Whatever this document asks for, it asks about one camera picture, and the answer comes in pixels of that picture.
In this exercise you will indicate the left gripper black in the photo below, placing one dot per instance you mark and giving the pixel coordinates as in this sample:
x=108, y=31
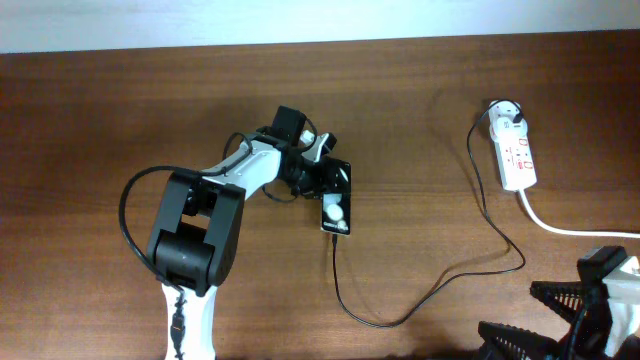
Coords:
x=316, y=185

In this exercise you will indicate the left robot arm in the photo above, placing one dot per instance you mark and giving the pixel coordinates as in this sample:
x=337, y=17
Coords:
x=195, y=235

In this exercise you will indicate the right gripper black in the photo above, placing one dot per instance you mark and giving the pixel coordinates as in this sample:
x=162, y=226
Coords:
x=542, y=347

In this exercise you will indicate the black smartphone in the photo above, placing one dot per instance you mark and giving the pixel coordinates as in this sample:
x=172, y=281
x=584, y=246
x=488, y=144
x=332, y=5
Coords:
x=336, y=201

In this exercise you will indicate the white wall charger plug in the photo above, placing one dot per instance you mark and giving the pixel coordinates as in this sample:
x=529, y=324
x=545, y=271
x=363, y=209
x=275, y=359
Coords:
x=505, y=116

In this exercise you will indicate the white power strip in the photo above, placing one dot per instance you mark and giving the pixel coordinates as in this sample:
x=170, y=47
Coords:
x=514, y=157

